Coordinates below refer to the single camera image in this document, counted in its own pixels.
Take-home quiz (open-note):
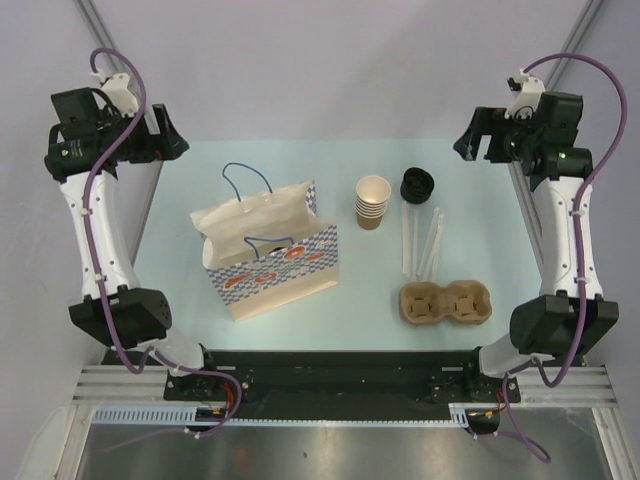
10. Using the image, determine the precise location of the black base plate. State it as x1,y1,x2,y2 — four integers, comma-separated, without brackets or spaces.
162,351,543,410

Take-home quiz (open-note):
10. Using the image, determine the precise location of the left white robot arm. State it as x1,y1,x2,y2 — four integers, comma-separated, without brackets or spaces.
44,80,221,400

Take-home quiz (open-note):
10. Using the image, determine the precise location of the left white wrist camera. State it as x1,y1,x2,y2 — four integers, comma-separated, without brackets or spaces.
91,70,140,118

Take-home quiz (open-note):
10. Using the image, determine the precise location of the stack of brown paper cups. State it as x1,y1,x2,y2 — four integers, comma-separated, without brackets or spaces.
355,175,392,231

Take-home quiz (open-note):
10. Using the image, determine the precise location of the white wrapped straw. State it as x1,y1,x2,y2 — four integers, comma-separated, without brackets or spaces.
410,207,420,281
423,213,445,282
401,201,411,276
417,207,443,278

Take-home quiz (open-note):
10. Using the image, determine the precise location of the purple cable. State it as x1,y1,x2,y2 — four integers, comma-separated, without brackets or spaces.
82,47,243,453
499,51,629,464

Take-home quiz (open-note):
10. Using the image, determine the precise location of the stack of black lids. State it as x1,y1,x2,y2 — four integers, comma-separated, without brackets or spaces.
400,167,435,205

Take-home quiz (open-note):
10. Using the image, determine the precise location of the white cable duct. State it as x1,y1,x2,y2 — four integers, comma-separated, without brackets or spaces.
92,405,469,428

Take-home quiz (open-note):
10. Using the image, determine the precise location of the brown cardboard cup carrier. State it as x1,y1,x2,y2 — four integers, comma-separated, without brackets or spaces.
398,280,493,326

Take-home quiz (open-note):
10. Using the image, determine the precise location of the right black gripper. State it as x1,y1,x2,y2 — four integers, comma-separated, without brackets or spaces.
453,106,542,164

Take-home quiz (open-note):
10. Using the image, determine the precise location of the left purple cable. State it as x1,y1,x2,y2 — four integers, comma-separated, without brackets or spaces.
82,47,243,453

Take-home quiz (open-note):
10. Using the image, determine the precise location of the blue checkered paper bag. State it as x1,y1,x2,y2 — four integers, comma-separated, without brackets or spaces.
190,162,339,322

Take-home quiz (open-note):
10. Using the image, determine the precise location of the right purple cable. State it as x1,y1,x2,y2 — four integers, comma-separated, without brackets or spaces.
499,51,629,464

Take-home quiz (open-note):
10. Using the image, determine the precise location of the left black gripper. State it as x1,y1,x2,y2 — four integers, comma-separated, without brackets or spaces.
99,104,187,164

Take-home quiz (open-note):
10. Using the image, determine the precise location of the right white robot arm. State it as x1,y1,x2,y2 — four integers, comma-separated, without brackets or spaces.
453,91,619,401

